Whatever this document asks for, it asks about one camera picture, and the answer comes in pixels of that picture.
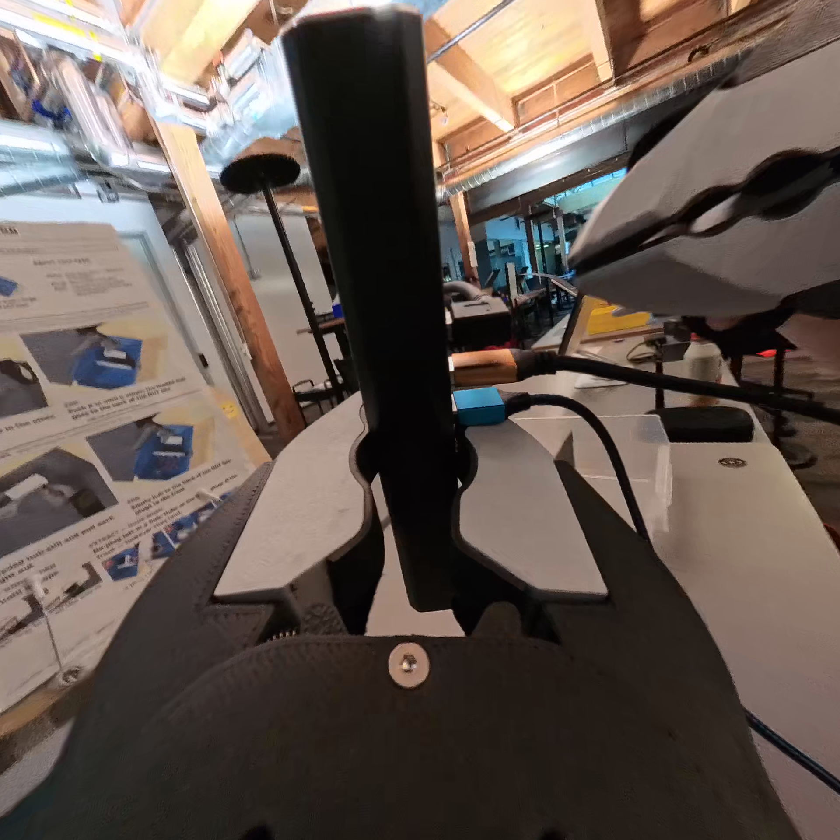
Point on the clear plastic bin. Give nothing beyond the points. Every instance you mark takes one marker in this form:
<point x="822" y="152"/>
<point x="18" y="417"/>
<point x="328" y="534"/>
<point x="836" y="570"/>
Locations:
<point x="630" y="459"/>

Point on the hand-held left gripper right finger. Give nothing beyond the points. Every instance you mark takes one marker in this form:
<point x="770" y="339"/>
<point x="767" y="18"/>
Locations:
<point x="525" y="525"/>

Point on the wooden support post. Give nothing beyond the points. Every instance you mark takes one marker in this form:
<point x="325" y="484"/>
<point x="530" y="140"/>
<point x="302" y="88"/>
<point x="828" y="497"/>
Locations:
<point x="223" y="275"/>

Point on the silver ceiling pipes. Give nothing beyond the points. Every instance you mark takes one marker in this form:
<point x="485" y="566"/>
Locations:
<point x="85" y="98"/>

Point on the black pole stand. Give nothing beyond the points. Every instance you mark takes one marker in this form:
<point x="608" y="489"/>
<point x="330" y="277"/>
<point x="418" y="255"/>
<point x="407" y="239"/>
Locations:
<point x="289" y="262"/>

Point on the black usb hub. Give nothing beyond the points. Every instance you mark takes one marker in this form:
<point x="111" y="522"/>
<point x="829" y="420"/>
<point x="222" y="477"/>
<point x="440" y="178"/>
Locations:
<point x="380" y="262"/>

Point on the yellow plastic bin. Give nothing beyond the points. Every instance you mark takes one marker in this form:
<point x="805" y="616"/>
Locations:
<point x="617" y="321"/>

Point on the ribbed silver ventilation duct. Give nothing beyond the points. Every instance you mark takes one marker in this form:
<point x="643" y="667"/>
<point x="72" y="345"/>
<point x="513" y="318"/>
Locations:
<point x="525" y="159"/>

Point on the black chair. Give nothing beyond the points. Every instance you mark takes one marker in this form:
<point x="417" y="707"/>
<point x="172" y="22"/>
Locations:
<point x="709" y="425"/>

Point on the wooden display board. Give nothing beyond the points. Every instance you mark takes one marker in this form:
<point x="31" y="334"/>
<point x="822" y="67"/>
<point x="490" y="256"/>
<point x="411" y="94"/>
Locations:
<point x="249" y="447"/>

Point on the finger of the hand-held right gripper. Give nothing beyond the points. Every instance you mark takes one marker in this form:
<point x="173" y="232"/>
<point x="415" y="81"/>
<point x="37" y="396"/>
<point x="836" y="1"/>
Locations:
<point x="722" y="269"/>
<point x="722" y="144"/>

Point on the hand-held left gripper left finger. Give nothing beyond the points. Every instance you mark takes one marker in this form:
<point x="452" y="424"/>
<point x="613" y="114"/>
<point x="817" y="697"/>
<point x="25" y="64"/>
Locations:
<point x="308" y="518"/>

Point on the printed instruction sheet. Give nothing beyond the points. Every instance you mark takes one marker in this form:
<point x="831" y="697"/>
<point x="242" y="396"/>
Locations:
<point x="79" y="394"/>

